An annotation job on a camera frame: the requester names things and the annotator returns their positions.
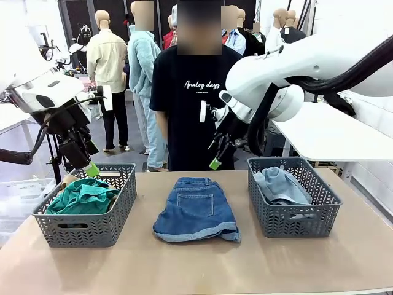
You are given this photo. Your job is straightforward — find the mannequin in cream jacket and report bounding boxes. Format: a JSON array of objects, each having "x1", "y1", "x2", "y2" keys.
[{"x1": 86, "y1": 9, "x2": 129, "y2": 152}]

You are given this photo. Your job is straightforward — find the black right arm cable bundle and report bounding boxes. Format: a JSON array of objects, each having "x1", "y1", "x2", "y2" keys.
[{"x1": 247, "y1": 35, "x2": 393, "y2": 157}]

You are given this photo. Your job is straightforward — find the clear plastic storage box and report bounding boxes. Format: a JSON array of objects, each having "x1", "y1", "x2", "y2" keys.
[{"x1": 0, "y1": 177, "x2": 56, "y2": 237}]

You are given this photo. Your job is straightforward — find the person in black T-shirt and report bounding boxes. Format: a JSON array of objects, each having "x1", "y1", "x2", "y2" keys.
[{"x1": 149, "y1": 0, "x2": 246, "y2": 172}]

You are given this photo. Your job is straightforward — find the black tripod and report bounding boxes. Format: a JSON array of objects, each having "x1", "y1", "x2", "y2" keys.
[{"x1": 44, "y1": 132, "x2": 64, "y2": 185}]

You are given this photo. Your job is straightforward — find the mannequin in light blue fleece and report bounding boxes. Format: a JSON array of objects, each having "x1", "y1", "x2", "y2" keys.
[{"x1": 127, "y1": 0, "x2": 168, "y2": 172}]

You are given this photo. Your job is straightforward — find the mannequin in red plaid shirt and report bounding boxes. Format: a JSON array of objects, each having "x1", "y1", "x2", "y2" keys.
[{"x1": 162, "y1": 4, "x2": 179, "y2": 50}]

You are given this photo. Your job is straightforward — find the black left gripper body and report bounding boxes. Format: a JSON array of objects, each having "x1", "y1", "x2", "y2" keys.
[{"x1": 32, "y1": 100, "x2": 90, "y2": 145}]

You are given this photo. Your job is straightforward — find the mannequin in dark top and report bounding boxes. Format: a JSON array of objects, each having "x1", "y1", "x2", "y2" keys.
[{"x1": 281, "y1": 10, "x2": 307, "y2": 44}]

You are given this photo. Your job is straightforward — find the black cloth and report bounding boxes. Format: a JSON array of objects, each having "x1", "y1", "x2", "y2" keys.
[{"x1": 324, "y1": 92, "x2": 357, "y2": 117}]

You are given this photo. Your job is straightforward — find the person's right forearm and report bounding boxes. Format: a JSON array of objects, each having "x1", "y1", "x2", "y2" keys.
[{"x1": 155, "y1": 110, "x2": 169, "y2": 147}]

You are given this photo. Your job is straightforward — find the dark blue denim shorts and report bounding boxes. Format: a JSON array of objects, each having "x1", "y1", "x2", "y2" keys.
[{"x1": 152, "y1": 176, "x2": 242, "y2": 244}]

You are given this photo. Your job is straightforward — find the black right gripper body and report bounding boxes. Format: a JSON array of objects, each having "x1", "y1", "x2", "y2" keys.
[{"x1": 214, "y1": 106, "x2": 246, "y2": 139}]

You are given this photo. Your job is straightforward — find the light blue denim shorts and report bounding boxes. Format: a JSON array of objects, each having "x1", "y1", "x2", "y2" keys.
[{"x1": 253, "y1": 166, "x2": 314, "y2": 219}]

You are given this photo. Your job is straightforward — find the mannequin in white shirt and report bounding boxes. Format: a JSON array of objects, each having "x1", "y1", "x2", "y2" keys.
[{"x1": 265, "y1": 8, "x2": 289, "y2": 53}]

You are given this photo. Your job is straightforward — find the green top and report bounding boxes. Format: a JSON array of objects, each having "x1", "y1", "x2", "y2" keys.
[{"x1": 45, "y1": 178, "x2": 120, "y2": 215}]

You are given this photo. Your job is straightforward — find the white table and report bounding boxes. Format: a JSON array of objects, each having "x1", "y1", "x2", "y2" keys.
[
  {"x1": 0, "y1": 103, "x2": 35, "y2": 136},
  {"x1": 270, "y1": 101, "x2": 393, "y2": 182}
]

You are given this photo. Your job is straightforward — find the gray plastic lattice basket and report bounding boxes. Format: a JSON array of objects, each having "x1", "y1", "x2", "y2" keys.
[
  {"x1": 31, "y1": 162, "x2": 138, "y2": 248},
  {"x1": 247, "y1": 156, "x2": 343, "y2": 239}
]

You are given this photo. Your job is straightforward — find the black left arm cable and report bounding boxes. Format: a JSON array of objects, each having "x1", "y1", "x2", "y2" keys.
[{"x1": 0, "y1": 95, "x2": 107, "y2": 166}]

